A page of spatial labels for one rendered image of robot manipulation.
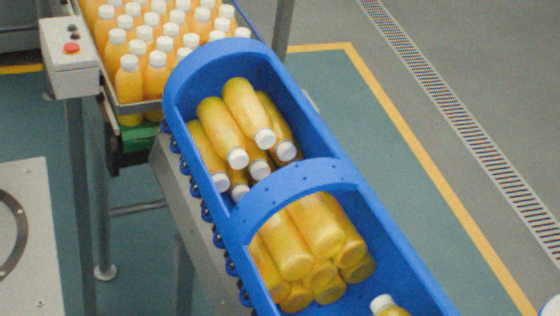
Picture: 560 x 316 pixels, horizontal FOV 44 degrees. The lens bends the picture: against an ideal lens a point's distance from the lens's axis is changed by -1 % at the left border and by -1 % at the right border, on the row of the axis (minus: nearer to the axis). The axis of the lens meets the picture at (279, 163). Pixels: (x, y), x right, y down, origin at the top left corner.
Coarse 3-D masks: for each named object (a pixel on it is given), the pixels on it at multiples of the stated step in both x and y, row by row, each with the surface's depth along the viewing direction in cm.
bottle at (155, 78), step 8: (144, 72) 169; (152, 72) 167; (160, 72) 167; (168, 72) 169; (144, 80) 170; (152, 80) 168; (160, 80) 168; (144, 88) 171; (152, 88) 169; (160, 88) 169; (144, 96) 173; (152, 96) 171; (160, 96) 171; (144, 112) 176; (152, 112) 174; (160, 112) 174; (152, 120) 176; (160, 120) 176
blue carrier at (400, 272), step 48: (240, 48) 145; (192, 96) 154; (288, 96) 159; (192, 144) 137; (336, 144) 131; (288, 192) 117; (336, 192) 144; (240, 240) 120; (384, 240) 130; (384, 288) 129; (432, 288) 106
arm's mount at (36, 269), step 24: (0, 168) 133; (24, 168) 133; (0, 192) 128; (24, 192) 129; (48, 192) 129; (0, 216) 124; (24, 216) 124; (48, 216) 125; (0, 240) 120; (24, 240) 120; (48, 240) 121; (0, 264) 117; (24, 264) 117; (48, 264) 117; (0, 288) 113; (24, 288) 113; (48, 288) 114; (0, 312) 110; (24, 312) 110; (48, 312) 110
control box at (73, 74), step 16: (64, 16) 171; (80, 16) 172; (48, 32) 165; (64, 32) 166; (80, 32) 167; (48, 48) 160; (80, 48) 161; (48, 64) 166; (64, 64) 157; (80, 64) 158; (96, 64) 160; (64, 80) 159; (80, 80) 161; (96, 80) 163; (64, 96) 162; (80, 96) 164
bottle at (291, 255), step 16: (272, 224) 124; (288, 224) 124; (272, 240) 122; (288, 240) 121; (304, 240) 123; (272, 256) 122; (288, 256) 119; (304, 256) 119; (288, 272) 120; (304, 272) 122
